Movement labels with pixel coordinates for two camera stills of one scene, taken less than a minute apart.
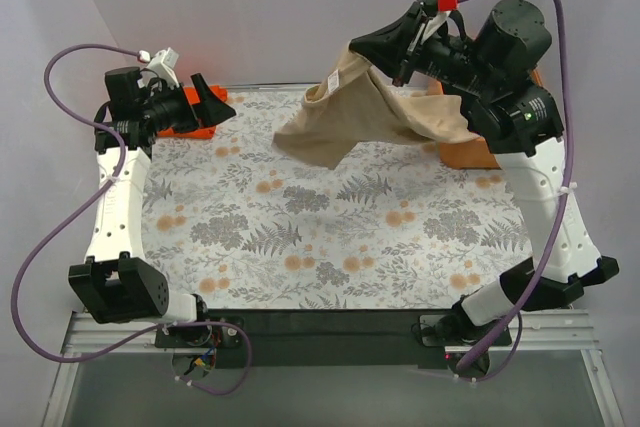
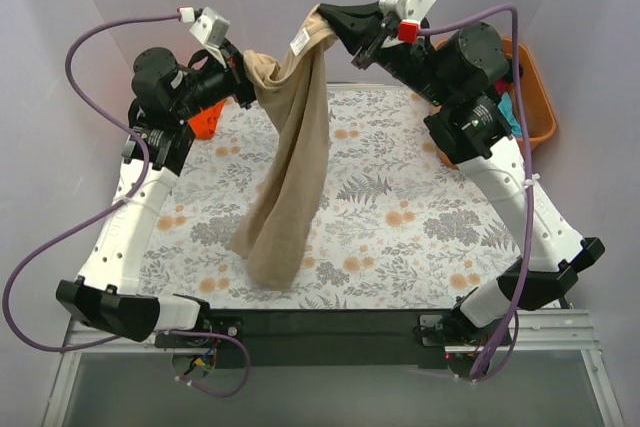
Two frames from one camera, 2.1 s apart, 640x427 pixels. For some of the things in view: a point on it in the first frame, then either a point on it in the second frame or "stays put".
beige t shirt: x=354 y=101 → x=294 y=84
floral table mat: x=236 y=224 stays put
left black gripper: x=189 y=104 → x=238 y=79
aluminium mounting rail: x=560 y=330 stays put
